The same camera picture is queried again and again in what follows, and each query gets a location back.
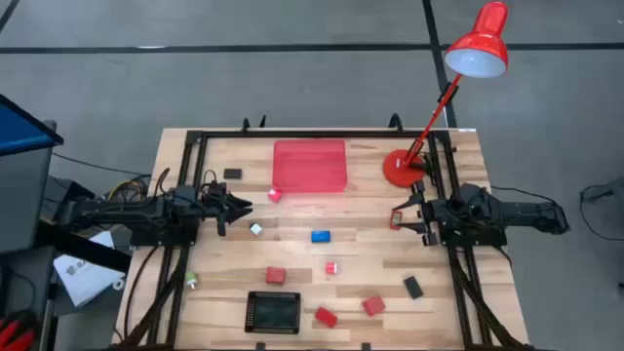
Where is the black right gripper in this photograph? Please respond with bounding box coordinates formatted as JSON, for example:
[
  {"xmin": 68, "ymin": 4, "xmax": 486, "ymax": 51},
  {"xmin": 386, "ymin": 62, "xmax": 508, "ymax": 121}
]
[{"xmin": 392, "ymin": 178, "xmax": 457, "ymax": 247}]

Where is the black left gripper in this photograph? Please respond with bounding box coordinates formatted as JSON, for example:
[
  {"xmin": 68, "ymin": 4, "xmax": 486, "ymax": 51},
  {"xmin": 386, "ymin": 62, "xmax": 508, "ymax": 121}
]
[{"xmin": 197, "ymin": 180, "xmax": 254, "ymax": 238}]

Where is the red box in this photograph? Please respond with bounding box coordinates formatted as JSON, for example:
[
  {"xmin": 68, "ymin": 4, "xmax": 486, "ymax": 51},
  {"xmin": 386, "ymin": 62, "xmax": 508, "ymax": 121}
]
[
  {"xmin": 264, "ymin": 266, "xmax": 288, "ymax": 286},
  {"xmin": 361, "ymin": 295, "xmax": 387, "ymax": 318},
  {"xmin": 313, "ymin": 306, "xmax": 339, "ymax": 329}
]

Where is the pink translucent plastic tray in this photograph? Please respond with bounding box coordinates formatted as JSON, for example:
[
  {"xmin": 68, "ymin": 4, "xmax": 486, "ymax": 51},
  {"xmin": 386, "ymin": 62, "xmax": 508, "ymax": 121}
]
[{"xmin": 271, "ymin": 138, "xmax": 349, "ymax": 194}]

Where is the black slotted plastic basket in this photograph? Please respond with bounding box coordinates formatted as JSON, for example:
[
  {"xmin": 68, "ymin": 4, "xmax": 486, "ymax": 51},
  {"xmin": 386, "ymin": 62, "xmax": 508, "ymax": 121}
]
[{"xmin": 244, "ymin": 291, "xmax": 302, "ymax": 335}]

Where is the black equipment stand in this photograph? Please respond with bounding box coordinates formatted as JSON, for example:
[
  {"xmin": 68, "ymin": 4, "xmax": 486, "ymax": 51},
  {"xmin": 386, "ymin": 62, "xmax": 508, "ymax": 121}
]
[{"xmin": 36, "ymin": 221, "xmax": 133, "ymax": 274}]

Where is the white paper sheet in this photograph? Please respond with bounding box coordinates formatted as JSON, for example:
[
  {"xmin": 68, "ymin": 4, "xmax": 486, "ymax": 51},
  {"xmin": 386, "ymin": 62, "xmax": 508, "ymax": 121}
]
[{"xmin": 52, "ymin": 230, "xmax": 127, "ymax": 308}]

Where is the red desk lamp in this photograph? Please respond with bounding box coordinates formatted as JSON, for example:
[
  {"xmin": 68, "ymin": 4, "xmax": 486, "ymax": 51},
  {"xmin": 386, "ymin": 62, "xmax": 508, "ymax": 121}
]
[{"xmin": 382, "ymin": 0, "xmax": 510, "ymax": 189}]

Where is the grey bin with blue lid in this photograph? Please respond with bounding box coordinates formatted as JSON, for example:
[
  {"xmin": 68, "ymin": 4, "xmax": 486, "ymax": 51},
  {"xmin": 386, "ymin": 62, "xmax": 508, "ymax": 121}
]
[{"xmin": 0, "ymin": 94, "xmax": 64, "ymax": 254}]

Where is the black metal table frame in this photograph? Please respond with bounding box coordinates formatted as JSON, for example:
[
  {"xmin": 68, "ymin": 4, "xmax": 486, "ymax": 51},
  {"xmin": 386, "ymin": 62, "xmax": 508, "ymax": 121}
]
[{"xmin": 111, "ymin": 127, "xmax": 537, "ymax": 351}]

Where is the yellow wire bundle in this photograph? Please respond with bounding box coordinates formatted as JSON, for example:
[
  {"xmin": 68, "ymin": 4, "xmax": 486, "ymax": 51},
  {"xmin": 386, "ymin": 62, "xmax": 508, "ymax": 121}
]
[{"xmin": 107, "ymin": 177, "xmax": 147, "ymax": 201}]

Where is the black floor cable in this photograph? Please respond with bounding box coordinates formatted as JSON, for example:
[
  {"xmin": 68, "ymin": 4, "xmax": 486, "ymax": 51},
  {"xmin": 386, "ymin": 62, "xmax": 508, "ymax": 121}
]
[{"xmin": 578, "ymin": 182, "xmax": 624, "ymax": 243}]

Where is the red handled tool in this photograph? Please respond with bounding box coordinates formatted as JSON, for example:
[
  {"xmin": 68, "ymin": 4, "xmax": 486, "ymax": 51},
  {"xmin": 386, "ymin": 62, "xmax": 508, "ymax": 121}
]
[{"xmin": 0, "ymin": 316, "xmax": 36, "ymax": 351}]

